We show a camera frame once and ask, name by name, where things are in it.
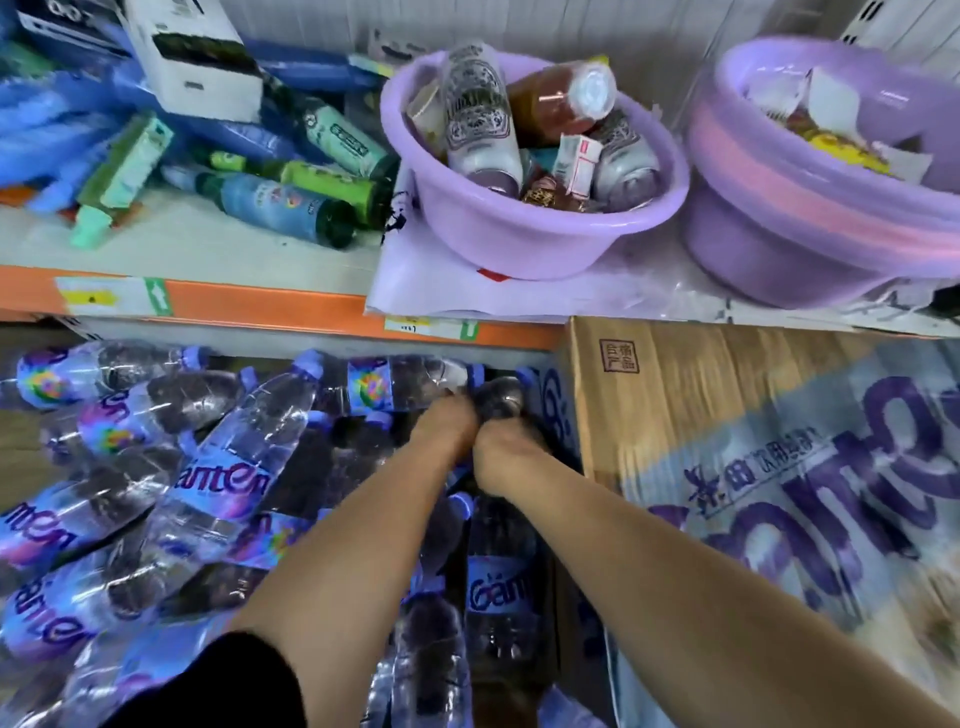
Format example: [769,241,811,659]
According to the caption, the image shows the person's right hand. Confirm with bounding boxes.
[472,418,562,499]

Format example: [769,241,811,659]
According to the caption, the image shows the person's left hand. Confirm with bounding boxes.
[408,393,481,483]

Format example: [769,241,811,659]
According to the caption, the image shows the person's left forearm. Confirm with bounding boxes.
[224,449,470,728]

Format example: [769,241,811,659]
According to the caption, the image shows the person's right forearm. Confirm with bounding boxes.
[494,449,960,728]

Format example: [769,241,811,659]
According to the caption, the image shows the person's black left sleeve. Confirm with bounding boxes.
[101,631,309,728]

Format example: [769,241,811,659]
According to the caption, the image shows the small white yellow price label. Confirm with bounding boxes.
[383,314,481,343]

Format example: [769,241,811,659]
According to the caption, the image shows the brown carton purple print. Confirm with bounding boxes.
[551,314,960,728]

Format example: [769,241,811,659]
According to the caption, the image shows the small purple plastic basin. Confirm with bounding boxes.
[378,46,691,283]

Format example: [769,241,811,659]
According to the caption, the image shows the small brown packet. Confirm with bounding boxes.
[521,173,590,214]

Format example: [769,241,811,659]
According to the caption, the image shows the dark bottle green label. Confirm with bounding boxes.
[206,148,395,230]

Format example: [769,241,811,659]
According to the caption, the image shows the dark bottle blue label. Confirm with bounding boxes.
[161,164,360,251]

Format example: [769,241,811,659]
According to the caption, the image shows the small white red box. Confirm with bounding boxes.
[552,133,605,202]

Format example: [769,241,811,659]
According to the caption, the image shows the dark bottle mint label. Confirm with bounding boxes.
[262,74,399,181]

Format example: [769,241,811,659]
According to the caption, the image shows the silver patterned can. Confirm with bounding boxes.
[588,112,663,214]

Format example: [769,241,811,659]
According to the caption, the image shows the brown drink bottle white cap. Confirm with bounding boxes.
[506,59,620,148]

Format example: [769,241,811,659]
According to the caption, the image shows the price label green arrow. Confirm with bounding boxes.
[54,275,175,319]

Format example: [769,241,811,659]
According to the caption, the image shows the pink plastic basin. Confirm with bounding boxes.
[686,112,960,260]

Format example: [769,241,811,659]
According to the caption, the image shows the green white slim box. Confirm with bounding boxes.
[69,112,175,253]

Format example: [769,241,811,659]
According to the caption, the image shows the white paper packet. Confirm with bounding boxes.
[742,67,808,121]
[802,67,871,144]

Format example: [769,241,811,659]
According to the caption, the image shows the yellow snack packet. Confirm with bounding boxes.
[787,119,898,178]

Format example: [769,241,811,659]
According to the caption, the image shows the orange flat packet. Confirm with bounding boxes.
[0,183,144,230]

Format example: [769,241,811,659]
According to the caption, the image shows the pile of blue tubes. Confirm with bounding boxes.
[0,14,391,219]

